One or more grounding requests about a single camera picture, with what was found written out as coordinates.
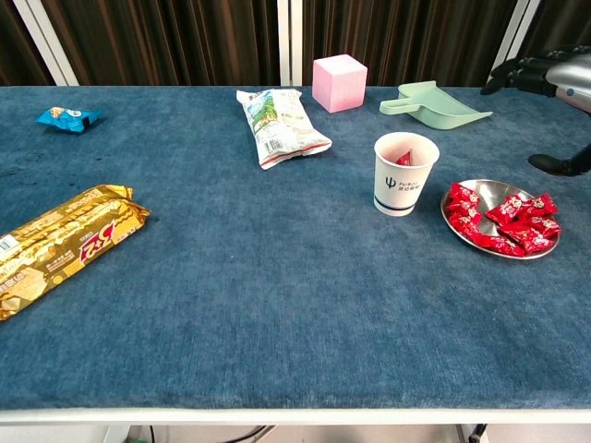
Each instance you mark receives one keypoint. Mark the silver metal plate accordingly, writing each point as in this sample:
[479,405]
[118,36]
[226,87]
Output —
[496,191]

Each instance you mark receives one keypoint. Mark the white snack bag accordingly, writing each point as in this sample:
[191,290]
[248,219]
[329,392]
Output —
[279,124]

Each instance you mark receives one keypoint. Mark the blue felt table cover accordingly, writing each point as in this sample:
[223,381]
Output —
[277,277]

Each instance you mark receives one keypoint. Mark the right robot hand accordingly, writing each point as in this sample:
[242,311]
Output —
[572,76]

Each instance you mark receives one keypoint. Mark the gold biscuit pack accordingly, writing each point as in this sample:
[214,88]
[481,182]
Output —
[64,240]

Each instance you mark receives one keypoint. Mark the white frame post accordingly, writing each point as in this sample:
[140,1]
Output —
[290,41]
[522,18]
[46,46]

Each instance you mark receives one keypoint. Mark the green plastic dustpan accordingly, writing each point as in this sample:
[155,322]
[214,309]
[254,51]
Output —
[434,108]

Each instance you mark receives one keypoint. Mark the white paper cup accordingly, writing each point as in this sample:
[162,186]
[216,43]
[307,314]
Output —
[401,189]

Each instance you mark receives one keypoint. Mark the red candy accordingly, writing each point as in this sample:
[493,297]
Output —
[501,244]
[404,159]
[464,211]
[465,194]
[528,239]
[466,227]
[540,205]
[507,210]
[545,226]

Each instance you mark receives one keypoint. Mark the dark pleated curtain panel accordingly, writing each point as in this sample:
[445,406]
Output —
[175,41]
[563,14]
[415,37]
[14,55]

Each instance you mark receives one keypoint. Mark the blue snack packet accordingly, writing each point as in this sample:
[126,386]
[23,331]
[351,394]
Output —
[69,118]

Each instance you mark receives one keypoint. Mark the pink foam cube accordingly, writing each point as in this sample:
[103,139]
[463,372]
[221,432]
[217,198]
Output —
[339,85]

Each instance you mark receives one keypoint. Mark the black clamp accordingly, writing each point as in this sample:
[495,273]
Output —
[478,434]

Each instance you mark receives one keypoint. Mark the white table frame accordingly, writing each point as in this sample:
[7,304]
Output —
[295,416]

